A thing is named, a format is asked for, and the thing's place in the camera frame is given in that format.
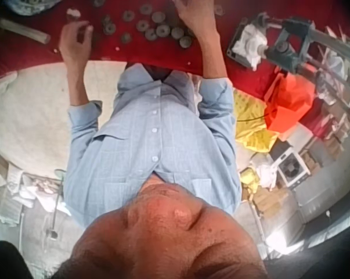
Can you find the heap of papers and cloths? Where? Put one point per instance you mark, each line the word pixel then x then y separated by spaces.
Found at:
pixel 15 189

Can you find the heap of brown cartons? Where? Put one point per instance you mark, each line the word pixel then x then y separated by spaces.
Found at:
pixel 272 203

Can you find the yellow dotted cloth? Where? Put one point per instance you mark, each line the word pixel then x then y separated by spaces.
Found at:
pixel 250 122

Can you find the blue white patterned bag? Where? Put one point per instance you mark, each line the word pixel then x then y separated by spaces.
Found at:
pixel 32 5

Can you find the small white crumpled piece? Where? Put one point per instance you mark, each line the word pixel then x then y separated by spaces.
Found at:
pixel 73 13

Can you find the red table cloth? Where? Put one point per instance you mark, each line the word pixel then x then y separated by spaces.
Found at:
pixel 151 55

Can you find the white plastic bag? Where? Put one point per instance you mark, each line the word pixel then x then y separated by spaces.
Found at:
pixel 263 171

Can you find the group of grey round gears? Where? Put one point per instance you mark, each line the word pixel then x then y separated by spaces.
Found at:
pixel 163 30

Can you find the white square fan box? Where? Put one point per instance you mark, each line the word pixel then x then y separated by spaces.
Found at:
pixel 292 170

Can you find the person's right hand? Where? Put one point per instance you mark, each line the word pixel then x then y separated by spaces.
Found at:
pixel 199 20

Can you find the white cloth wad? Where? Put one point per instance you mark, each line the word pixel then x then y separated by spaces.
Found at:
pixel 250 43

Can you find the cluttered shelf with boxes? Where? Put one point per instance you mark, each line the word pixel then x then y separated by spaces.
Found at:
pixel 337 87

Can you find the grey metal machine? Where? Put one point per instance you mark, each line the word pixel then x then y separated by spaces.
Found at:
pixel 290 49

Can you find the thin metal stand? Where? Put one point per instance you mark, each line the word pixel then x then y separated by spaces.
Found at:
pixel 55 209

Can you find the orange plastic bag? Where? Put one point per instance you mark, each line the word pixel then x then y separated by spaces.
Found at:
pixel 290 101

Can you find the pale wooden stick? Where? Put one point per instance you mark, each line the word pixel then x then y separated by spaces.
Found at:
pixel 23 30

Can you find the person's left hand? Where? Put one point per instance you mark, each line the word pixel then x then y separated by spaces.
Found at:
pixel 74 46

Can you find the large white sack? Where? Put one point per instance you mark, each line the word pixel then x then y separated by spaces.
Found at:
pixel 32 116

